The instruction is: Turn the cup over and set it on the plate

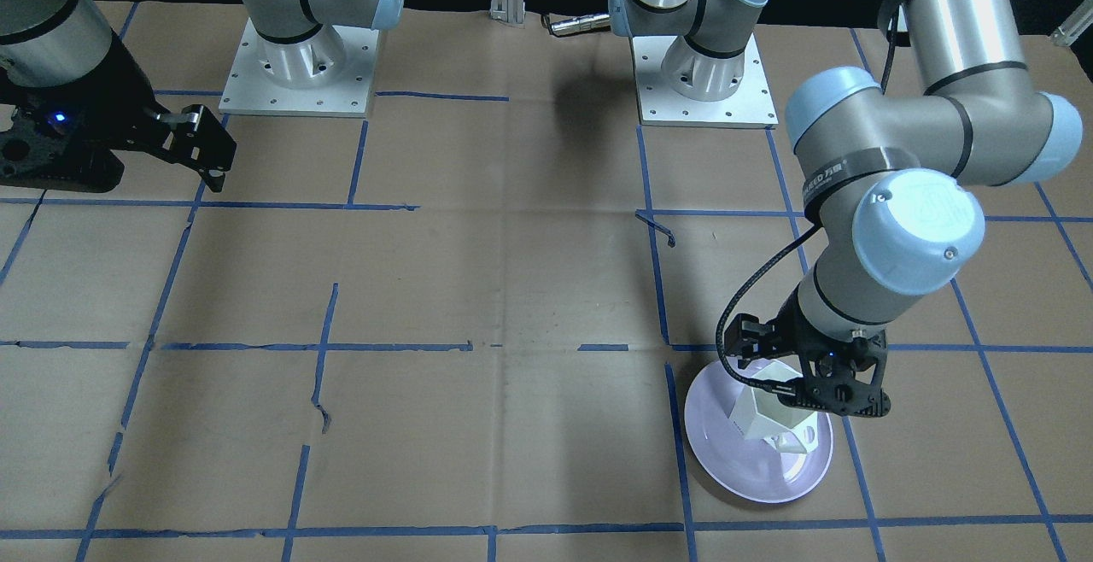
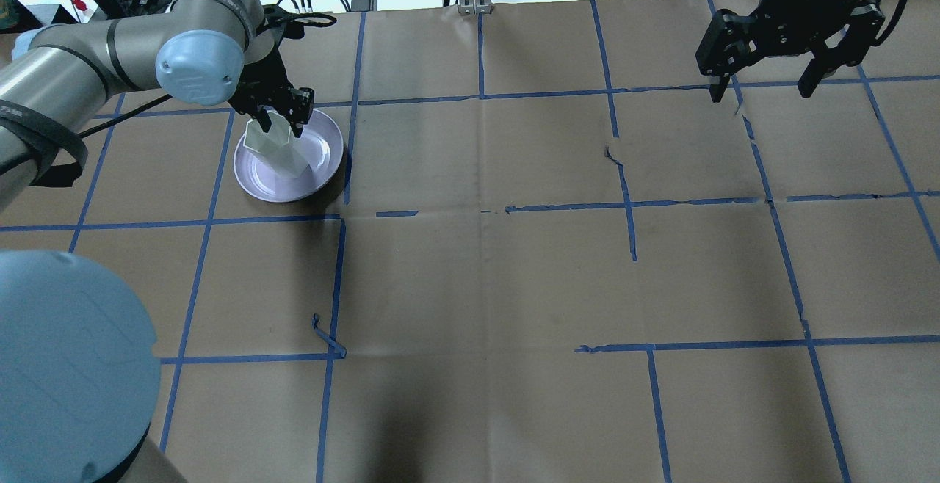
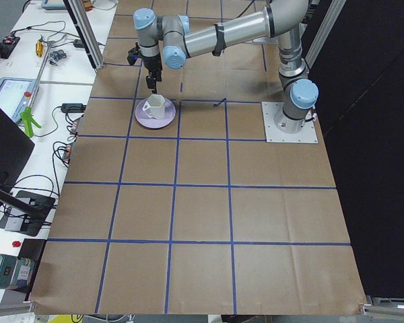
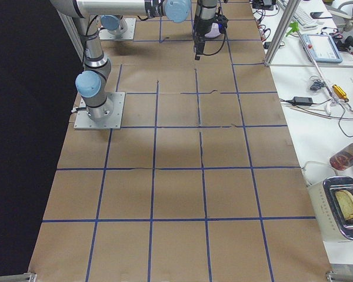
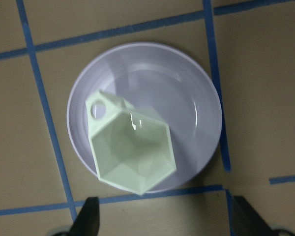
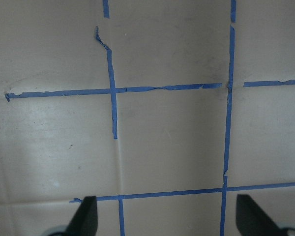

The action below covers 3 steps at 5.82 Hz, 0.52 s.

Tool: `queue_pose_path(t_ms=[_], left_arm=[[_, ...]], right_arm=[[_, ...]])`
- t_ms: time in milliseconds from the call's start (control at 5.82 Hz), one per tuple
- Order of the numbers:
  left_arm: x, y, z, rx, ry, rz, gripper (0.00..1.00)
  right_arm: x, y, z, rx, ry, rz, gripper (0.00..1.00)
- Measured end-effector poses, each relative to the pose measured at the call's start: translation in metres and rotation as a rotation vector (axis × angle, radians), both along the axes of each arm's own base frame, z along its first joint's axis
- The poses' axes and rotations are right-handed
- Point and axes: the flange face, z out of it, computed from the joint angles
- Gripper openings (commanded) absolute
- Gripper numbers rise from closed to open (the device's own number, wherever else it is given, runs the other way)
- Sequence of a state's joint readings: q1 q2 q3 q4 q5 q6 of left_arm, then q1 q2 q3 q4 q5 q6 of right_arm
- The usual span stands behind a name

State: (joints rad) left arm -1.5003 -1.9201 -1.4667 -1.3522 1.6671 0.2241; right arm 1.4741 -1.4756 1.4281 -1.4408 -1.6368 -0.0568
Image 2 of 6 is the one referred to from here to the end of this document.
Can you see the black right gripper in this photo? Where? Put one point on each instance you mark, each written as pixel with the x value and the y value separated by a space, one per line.
pixel 794 26

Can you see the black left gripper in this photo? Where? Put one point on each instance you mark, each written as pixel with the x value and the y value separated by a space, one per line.
pixel 266 80

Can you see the white faceted cup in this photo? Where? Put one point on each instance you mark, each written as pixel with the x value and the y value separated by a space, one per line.
pixel 278 150

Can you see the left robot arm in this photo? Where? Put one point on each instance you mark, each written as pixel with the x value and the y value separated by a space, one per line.
pixel 80 380

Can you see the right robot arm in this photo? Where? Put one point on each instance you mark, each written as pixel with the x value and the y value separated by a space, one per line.
pixel 835 32

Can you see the lilac plate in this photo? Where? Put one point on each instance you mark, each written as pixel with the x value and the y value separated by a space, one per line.
pixel 322 143

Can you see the brown paper table cover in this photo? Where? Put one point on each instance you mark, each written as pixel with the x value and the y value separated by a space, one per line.
pixel 547 257

